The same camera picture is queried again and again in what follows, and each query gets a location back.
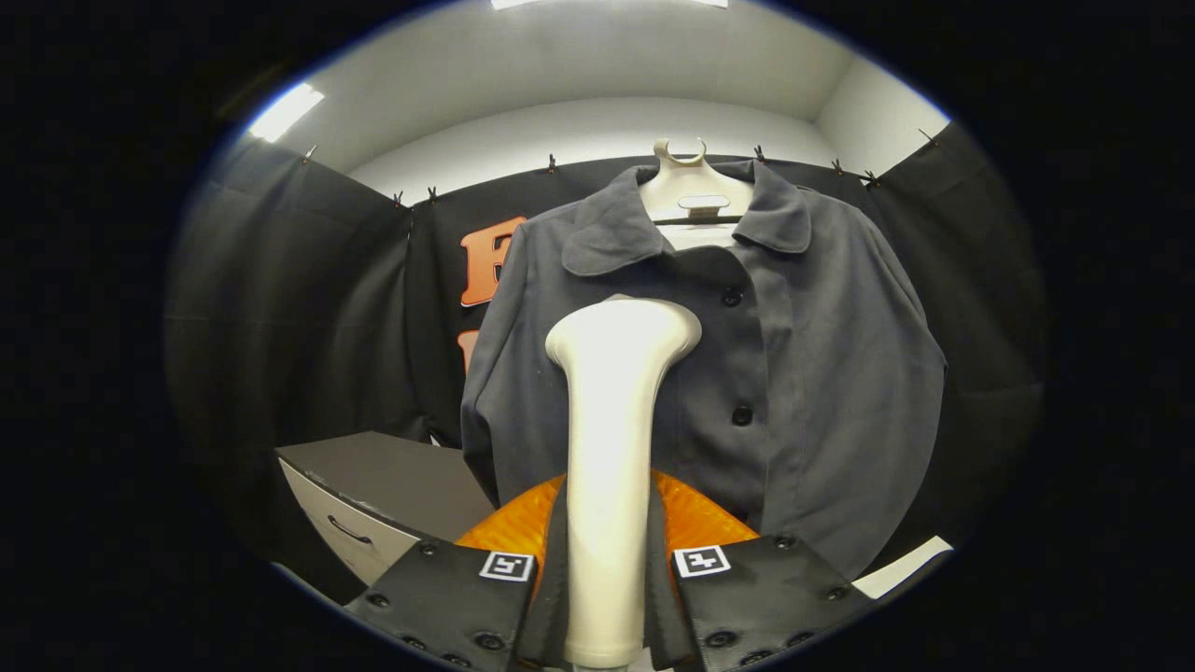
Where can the row of small backdrop clips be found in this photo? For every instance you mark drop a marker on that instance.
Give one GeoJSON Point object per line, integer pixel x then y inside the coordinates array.
{"type": "Point", "coordinates": [551, 164]}

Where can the white table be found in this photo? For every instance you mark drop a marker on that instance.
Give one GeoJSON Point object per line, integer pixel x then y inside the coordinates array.
{"type": "Point", "coordinates": [901, 567]}

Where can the white garment steamer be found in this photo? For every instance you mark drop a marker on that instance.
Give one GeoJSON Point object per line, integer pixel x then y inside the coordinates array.
{"type": "Point", "coordinates": [611, 420]}

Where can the cream garment hanger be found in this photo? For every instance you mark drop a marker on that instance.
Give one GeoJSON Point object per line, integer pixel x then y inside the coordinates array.
{"type": "Point", "coordinates": [695, 182]}

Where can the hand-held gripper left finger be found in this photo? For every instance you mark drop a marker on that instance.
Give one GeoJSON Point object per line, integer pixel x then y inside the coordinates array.
{"type": "Point", "coordinates": [553, 597]}

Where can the grey top drawer cabinet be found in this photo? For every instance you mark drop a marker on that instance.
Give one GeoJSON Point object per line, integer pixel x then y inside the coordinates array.
{"type": "Point", "coordinates": [392, 467]}

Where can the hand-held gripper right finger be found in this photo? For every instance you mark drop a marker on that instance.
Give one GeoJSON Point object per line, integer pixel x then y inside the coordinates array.
{"type": "Point", "coordinates": [661, 607]}

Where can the dark grey button shirt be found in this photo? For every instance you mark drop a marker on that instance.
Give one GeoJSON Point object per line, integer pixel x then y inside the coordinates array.
{"type": "Point", "coordinates": [822, 373]}

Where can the wide ceiling light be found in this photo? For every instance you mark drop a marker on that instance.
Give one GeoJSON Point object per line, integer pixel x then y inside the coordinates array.
{"type": "Point", "coordinates": [607, 3]}

